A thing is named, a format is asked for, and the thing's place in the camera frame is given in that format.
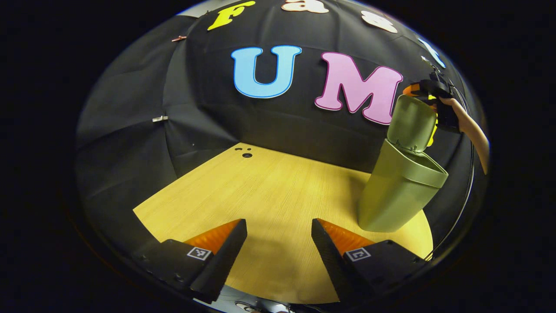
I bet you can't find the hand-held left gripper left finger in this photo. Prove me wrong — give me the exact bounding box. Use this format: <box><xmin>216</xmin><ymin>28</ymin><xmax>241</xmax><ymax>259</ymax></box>
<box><xmin>141</xmin><ymin>219</ymin><xmax>248</xmax><ymax>304</ymax></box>

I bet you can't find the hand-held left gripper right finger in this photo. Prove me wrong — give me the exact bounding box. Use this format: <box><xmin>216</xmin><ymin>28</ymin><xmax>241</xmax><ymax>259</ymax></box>
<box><xmin>311</xmin><ymin>219</ymin><xmax>428</xmax><ymax>305</ymax></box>

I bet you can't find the green desktop garbage bin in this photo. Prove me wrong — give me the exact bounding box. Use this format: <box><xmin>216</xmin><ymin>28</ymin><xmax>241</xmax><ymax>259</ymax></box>
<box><xmin>357</xmin><ymin>94</ymin><xmax>449</xmax><ymax>233</ymax></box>

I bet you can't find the wooden desktop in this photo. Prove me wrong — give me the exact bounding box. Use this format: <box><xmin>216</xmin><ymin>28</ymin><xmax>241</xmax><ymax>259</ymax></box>
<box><xmin>133</xmin><ymin>143</ymin><xmax>434</xmax><ymax>305</ymax></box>

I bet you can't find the black backdrop cloth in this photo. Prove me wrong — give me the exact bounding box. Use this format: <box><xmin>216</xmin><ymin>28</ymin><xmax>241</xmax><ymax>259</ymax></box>
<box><xmin>74</xmin><ymin>0</ymin><xmax>489</xmax><ymax>261</ymax></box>

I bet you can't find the black cable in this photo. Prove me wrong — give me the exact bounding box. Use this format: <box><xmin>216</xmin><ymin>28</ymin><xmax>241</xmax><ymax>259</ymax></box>
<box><xmin>428</xmin><ymin>65</ymin><xmax>475</xmax><ymax>258</ymax></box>

